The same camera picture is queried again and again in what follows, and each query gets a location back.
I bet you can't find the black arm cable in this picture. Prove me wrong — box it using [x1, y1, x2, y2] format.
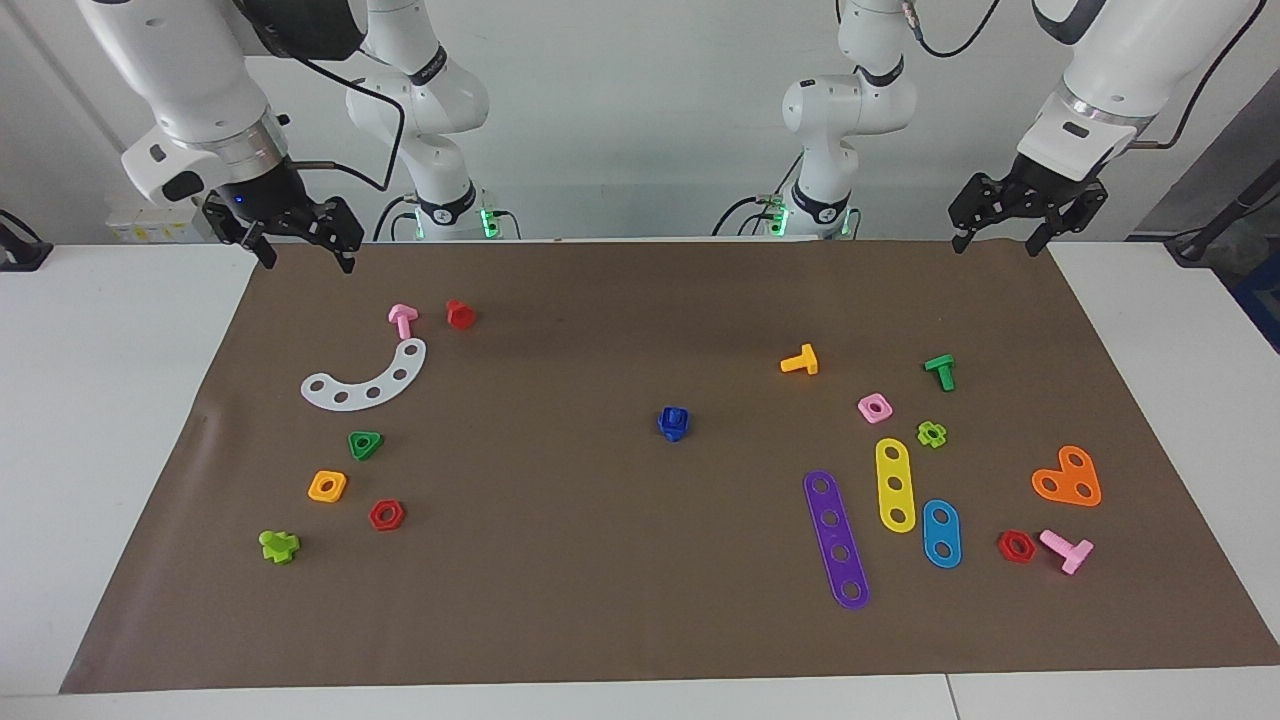
[900, 0, 1256, 151]
[285, 55, 408, 193]

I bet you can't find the orange heart-shaped plate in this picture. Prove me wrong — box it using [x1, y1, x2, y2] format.
[1031, 445, 1103, 508]

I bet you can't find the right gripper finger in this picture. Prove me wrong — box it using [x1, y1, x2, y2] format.
[300, 197, 364, 274]
[203, 198, 277, 269]

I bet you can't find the blue two-hole strip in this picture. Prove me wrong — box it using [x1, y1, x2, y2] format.
[922, 499, 963, 570]

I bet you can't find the brown table mat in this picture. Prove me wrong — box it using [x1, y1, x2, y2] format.
[60, 238, 1280, 694]

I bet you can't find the yellow three-hole strip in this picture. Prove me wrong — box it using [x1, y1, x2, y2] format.
[875, 438, 917, 534]

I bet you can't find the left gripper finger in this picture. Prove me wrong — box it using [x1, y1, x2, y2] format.
[948, 172, 1006, 254]
[1025, 180, 1109, 258]

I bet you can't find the white curved perforated strip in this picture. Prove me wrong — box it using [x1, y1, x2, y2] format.
[301, 338, 428, 412]

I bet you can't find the black base cable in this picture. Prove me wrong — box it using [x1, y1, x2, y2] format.
[375, 193, 416, 241]
[712, 195, 791, 238]

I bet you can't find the purple four-hole strip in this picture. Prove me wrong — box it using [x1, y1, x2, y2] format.
[803, 470, 871, 610]

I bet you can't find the black stand leg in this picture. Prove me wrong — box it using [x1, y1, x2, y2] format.
[1165, 165, 1280, 266]

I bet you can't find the black table clamp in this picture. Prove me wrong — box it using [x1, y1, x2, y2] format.
[0, 208, 53, 273]

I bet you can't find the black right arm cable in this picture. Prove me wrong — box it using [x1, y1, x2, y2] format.
[285, 55, 408, 193]

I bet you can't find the white power strip box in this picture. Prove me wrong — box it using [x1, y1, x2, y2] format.
[105, 198, 216, 244]

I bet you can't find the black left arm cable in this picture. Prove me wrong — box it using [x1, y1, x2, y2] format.
[900, 0, 1256, 151]

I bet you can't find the blue crate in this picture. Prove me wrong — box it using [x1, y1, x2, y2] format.
[1232, 265, 1280, 353]

